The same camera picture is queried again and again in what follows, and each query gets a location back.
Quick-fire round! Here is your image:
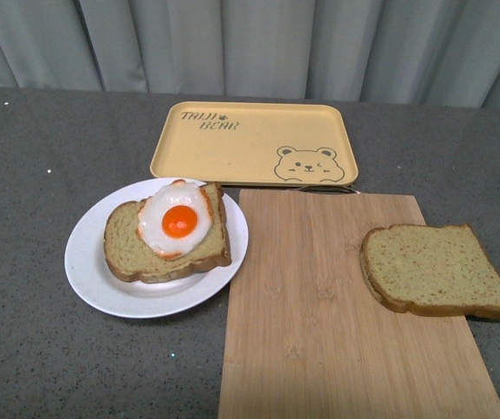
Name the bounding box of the white round plate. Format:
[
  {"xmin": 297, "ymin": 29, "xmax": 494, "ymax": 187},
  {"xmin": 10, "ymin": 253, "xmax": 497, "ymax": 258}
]
[{"xmin": 65, "ymin": 178, "xmax": 249, "ymax": 319}]

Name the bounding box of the bread slice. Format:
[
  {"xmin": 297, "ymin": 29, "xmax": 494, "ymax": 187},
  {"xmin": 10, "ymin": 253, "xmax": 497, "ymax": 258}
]
[
  {"xmin": 103, "ymin": 182, "xmax": 231, "ymax": 284},
  {"xmin": 360, "ymin": 224, "xmax": 500, "ymax": 320}
]

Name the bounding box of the yellow bear serving tray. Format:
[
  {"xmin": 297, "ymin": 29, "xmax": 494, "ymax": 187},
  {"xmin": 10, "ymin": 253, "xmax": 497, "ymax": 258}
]
[{"xmin": 150, "ymin": 101, "xmax": 359, "ymax": 188}]

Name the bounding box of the fried egg toy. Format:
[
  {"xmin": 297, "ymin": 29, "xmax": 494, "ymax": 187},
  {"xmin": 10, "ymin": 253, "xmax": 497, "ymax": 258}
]
[{"xmin": 136, "ymin": 180, "xmax": 213, "ymax": 260}]

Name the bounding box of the bamboo cutting board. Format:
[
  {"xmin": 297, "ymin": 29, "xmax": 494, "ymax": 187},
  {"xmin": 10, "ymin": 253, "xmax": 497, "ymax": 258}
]
[{"xmin": 218, "ymin": 189, "xmax": 500, "ymax": 418}]

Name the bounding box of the grey pleated curtain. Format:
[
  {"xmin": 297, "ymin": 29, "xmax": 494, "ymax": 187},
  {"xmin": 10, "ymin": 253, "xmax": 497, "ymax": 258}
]
[{"xmin": 0, "ymin": 1, "xmax": 500, "ymax": 110}]

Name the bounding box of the metal cutting board handle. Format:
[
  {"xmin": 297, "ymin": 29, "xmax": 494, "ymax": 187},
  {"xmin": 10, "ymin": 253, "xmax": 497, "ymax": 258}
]
[{"xmin": 296, "ymin": 185, "xmax": 360, "ymax": 194}]

